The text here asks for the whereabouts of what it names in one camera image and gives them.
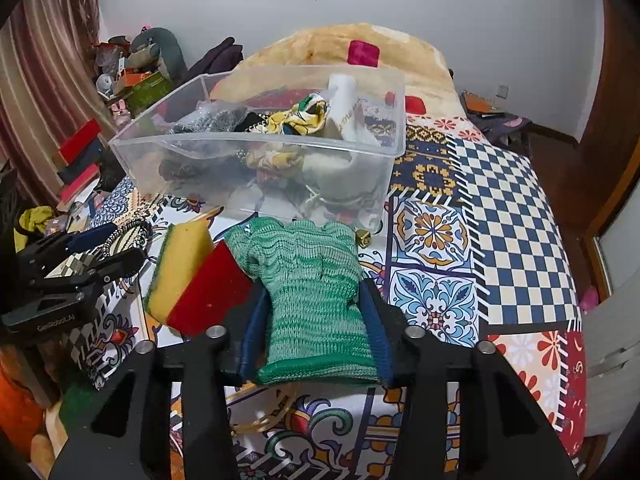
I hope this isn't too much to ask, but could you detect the patchwork printed bedsheet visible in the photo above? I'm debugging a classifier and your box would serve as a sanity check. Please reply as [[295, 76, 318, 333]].
[[65, 110, 589, 480]]

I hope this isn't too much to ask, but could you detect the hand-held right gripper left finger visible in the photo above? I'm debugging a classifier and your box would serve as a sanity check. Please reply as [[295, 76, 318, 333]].
[[47, 287, 269, 480]]

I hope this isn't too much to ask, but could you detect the beige fleece blanket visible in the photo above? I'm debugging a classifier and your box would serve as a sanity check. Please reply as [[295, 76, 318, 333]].
[[210, 22, 459, 111]]

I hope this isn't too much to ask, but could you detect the purple cloth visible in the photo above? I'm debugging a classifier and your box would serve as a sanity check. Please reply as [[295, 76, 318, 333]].
[[479, 112, 532, 147]]

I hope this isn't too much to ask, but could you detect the wooden nightstand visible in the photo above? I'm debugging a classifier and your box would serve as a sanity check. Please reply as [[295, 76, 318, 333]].
[[460, 89, 535, 157]]

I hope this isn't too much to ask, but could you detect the yellow floral cloth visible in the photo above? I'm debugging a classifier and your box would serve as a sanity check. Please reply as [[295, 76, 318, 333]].
[[244, 94, 330, 171]]

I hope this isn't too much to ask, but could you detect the wooden door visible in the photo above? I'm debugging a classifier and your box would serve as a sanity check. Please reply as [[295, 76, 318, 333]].
[[574, 0, 640, 243]]

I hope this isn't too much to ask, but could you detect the black white braided cord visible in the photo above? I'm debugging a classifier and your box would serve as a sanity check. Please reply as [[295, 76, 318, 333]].
[[101, 220, 152, 262]]

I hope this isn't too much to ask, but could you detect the grey knitted cloth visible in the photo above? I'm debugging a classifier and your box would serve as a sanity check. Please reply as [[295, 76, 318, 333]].
[[167, 101, 252, 134]]

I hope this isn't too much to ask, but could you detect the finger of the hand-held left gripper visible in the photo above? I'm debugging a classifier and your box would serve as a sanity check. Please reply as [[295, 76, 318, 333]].
[[75, 247, 147, 291], [30, 222, 119, 268]]

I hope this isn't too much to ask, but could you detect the magenta cloth patch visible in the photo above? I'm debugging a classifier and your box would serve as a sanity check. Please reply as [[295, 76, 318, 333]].
[[347, 40, 381, 67]]

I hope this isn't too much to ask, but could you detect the green knit glove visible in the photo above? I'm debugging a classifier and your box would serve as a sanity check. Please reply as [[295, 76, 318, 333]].
[[225, 217, 383, 387]]

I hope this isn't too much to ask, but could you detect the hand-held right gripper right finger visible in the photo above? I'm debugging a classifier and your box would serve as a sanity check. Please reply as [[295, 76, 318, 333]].
[[357, 277, 581, 480]]

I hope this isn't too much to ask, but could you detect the clear plastic storage bin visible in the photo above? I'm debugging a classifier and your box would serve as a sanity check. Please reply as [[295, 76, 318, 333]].
[[107, 64, 407, 234]]

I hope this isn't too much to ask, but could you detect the green cardboard box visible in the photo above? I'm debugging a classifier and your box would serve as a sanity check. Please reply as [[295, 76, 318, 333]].
[[126, 72, 174, 117]]

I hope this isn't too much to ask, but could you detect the red sponge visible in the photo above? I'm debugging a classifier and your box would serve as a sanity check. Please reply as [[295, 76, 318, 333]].
[[167, 240, 257, 339]]

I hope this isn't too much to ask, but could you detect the white cabinet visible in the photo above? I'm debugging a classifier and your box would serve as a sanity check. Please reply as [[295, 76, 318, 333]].
[[581, 280, 640, 438]]

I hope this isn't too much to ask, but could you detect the brown striped curtain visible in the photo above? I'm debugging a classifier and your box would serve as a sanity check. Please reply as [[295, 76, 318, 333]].
[[0, 0, 117, 207]]

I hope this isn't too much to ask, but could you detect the white knitted cloth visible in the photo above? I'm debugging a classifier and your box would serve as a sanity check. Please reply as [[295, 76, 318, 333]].
[[304, 151, 382, 203]]

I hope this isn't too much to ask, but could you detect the dark purple garment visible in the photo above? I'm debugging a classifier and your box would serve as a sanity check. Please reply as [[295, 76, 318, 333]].
[[182, 37, 245, 84]]

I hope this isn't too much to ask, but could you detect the orange plush toy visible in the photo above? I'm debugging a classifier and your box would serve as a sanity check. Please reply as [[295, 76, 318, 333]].
[[0, 347, 68, 480]]

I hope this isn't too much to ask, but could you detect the red flat box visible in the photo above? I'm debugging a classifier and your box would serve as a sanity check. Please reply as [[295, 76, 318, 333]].
[[54, 119, 104, 167]]

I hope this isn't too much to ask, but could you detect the yellow sponge with green scrubber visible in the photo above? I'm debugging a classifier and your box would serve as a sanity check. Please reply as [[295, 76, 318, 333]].
[[142, 222, 217, 323]]

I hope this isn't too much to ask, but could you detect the yellow-green cloth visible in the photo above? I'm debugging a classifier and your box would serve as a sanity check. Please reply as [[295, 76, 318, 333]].
[[13, 205, 59, 252]]

